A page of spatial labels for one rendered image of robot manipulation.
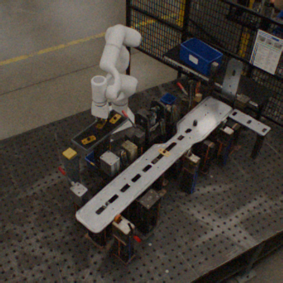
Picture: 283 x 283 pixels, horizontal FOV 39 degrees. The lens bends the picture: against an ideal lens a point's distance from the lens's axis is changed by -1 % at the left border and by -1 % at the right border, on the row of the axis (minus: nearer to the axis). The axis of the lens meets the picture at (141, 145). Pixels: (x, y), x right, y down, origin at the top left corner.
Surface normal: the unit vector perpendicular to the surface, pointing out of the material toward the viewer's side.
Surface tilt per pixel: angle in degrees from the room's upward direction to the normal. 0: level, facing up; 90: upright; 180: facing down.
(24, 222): 0
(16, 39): 0
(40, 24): 0
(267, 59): 90
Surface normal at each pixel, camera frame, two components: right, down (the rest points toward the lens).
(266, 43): -0.65, 0.56
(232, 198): 0.03, -0.66
